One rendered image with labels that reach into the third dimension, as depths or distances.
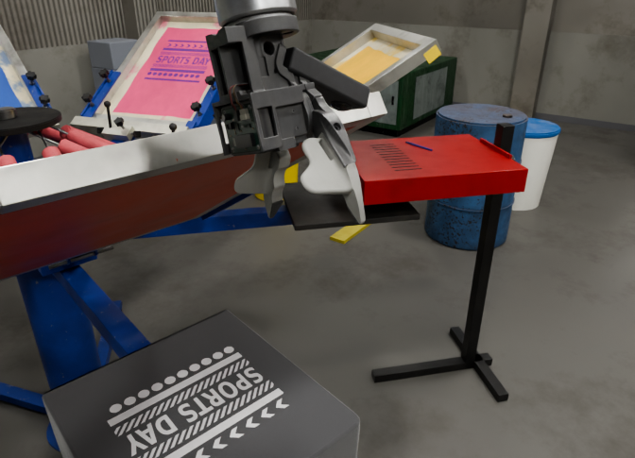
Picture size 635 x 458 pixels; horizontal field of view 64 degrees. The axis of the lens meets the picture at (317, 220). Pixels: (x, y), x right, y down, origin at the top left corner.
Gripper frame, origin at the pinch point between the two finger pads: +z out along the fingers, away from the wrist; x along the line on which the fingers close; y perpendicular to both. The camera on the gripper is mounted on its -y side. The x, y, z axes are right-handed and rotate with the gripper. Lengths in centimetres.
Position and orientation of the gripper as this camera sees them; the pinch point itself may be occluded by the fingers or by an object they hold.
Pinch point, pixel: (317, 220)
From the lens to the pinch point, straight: 53.7
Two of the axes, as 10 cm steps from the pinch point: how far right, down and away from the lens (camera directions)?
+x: 6.4, 0.4, -7.7
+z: 1.9, 9.6, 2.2
